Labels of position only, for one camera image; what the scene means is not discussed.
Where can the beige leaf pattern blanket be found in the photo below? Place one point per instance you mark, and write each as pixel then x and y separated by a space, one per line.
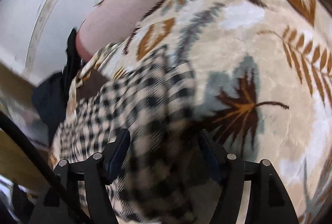
pixel 274 95

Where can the large pink pillow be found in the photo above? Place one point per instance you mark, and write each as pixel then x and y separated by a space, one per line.
pixel 134 3

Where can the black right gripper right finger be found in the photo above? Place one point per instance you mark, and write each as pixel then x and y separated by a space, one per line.
pixel 269 202

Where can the wooden cabinet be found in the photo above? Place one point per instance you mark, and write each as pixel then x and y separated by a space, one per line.
pixel 22 130

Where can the black beige checkered shirt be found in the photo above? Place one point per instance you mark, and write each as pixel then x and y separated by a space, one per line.
pixel 160 96

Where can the black clothing pile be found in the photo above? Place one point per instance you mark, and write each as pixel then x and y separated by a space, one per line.
pixel 51 96

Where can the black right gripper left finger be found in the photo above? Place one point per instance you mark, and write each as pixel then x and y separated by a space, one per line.
pixel 79 194

